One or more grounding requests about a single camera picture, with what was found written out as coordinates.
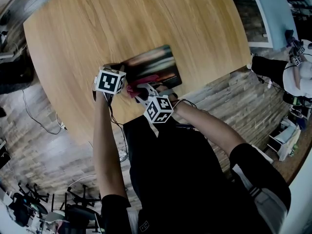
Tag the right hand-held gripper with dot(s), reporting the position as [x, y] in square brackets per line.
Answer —
[158, 110]

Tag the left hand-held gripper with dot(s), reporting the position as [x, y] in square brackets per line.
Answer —
[108, 80]

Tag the pink cloth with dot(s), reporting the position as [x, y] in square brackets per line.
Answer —
[132, 90]

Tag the person's left forearm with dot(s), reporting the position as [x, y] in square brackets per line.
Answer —
[107, 150]

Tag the person's right forearm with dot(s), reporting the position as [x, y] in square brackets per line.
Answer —
[209, 128]

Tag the person's right hand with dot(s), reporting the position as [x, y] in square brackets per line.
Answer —
[170, 94]

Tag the wooden table with white legs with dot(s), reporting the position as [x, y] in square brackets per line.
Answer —
[122, 21]

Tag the white power strip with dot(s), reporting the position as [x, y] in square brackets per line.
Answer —
[269, 83]
[63, 125]

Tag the person's black clothing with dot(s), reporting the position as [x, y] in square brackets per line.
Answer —
[175, 179]

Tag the black office chair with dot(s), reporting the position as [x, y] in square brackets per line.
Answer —
[14, 74]

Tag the black chair base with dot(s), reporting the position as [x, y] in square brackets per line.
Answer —
[83, 199]

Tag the white low shelf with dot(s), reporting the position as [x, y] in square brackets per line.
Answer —
[284, 142]

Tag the small black object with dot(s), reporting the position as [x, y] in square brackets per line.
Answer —
[289, 33]

